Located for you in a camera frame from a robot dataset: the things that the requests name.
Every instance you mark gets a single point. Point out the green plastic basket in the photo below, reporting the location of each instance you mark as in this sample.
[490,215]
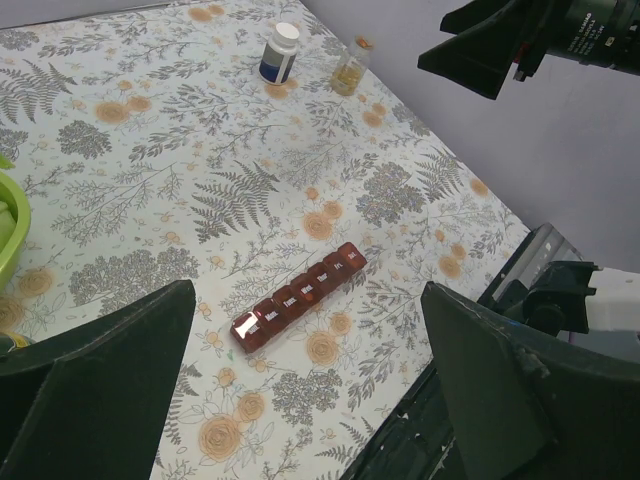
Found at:
[15,222]

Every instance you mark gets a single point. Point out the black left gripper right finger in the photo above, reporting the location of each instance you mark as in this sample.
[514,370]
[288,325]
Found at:
[525,405]

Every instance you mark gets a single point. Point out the clear glass pill jar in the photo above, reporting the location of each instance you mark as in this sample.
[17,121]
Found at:
[352,66]

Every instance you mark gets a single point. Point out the floral tablecloth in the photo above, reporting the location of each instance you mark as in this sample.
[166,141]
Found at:
[150,149]

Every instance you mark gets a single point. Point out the white blue pill bottle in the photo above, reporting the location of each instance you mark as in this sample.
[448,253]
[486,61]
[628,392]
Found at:
[279,54]

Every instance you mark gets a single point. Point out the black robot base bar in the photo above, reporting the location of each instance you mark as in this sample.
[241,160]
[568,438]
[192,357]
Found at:
[546,285]

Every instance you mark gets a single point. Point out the red weekly pill organizer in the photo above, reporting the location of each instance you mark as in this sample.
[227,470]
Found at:
[272,315]

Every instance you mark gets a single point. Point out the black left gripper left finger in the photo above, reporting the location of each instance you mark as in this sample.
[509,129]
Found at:
[91,403]

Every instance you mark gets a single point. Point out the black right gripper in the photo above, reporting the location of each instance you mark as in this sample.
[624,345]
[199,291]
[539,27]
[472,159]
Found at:
[487,36]

